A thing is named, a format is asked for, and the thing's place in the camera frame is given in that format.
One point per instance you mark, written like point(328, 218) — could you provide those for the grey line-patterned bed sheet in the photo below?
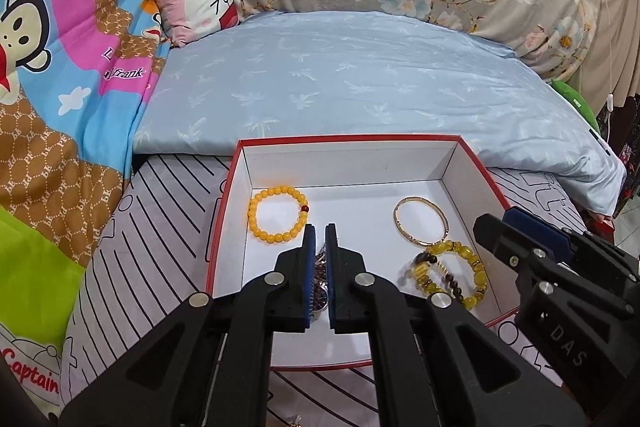
point(165, 247)

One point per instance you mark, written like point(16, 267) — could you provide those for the green plush toy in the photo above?
point(575, 94)

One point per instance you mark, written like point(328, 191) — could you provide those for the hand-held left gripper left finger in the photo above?
point(306, 287)

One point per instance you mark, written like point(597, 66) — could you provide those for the light blue quilt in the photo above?
point(350, 82)

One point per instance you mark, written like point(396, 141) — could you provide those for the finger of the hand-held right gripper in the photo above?
point(540, 227)
point(500, 237)

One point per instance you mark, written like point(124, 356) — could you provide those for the gold bangle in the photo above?
point(406, 235)

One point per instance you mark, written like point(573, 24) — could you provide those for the colourful cartoon monkey blanket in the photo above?
point(60, 132)

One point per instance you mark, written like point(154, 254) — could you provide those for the red cardboard box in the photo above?
point(360, 217)

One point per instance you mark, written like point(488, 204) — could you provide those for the hanging dark clothes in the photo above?
point(627, 167)

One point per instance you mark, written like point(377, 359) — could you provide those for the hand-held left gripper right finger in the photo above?
point(331, 287)

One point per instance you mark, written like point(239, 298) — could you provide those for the beige curtain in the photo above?
point(620, 32)

